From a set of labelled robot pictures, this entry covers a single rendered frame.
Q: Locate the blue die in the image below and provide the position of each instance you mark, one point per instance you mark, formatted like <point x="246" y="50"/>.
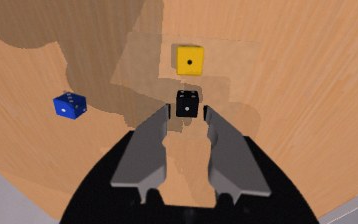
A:
<point x="70" y="105"/>

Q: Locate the black die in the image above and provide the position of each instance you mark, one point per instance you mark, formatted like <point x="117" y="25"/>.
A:
<point x="187" y="103"/>

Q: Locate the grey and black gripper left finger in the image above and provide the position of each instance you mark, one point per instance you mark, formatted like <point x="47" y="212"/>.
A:
<point x="121" y="178"/>

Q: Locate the yellow die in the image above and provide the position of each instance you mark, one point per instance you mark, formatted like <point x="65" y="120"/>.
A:
<point x="189" y="60"/>

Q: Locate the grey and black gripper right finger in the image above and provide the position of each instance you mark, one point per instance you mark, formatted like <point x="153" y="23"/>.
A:
<point x="238" y="166"/>

